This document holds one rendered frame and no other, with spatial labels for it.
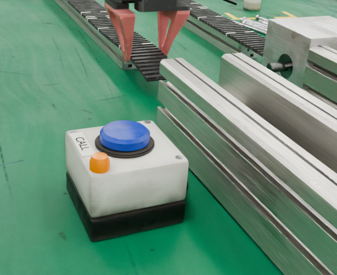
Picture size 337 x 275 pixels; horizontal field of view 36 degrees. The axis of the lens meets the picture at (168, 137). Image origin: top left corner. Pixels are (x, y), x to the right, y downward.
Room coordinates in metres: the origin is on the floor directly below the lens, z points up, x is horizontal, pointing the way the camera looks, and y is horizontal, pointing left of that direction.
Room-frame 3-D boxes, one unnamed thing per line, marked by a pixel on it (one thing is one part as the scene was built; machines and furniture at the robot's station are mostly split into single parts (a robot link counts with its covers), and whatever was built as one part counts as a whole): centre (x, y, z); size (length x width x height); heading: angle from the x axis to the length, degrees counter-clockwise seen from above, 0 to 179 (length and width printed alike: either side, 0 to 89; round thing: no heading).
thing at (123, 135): (0.37, 0.03, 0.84); 0.04 x 0.04 x 0.02
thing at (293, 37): (0.65, -0.17, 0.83); 0.12 x 0.09 x 0.10; 115
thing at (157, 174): (0.37, 0.03, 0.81); 0.10 x 0.08 x 0.06; 115
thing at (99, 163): (0.33, 0.05, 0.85); 0.02 x 0.02 x 0.01
